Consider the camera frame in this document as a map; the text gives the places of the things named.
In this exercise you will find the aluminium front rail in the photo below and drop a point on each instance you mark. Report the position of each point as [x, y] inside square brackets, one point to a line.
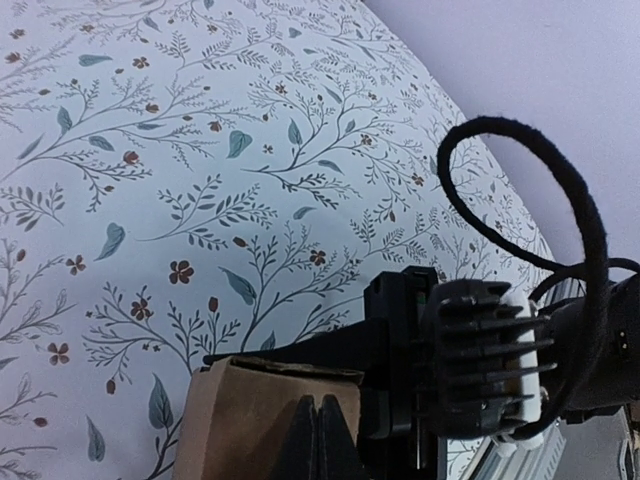
[604, 447]

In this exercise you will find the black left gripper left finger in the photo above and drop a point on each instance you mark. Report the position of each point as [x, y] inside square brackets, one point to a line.
[303, 442]

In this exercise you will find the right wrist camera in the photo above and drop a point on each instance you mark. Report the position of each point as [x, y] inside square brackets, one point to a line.
[486, 360]

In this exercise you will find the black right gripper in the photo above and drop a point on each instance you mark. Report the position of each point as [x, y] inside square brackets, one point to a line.
[394, 302]

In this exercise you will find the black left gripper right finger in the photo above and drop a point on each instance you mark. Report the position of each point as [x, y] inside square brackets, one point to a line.
[338, 455]

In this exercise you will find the brown cardboard paper box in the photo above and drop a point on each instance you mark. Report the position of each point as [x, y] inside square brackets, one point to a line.
[237, 413]

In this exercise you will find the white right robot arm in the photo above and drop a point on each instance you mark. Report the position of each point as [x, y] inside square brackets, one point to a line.
[597, 365]

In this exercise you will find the floral patterned table mat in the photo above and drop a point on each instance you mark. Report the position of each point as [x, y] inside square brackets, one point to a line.
[181, 178]

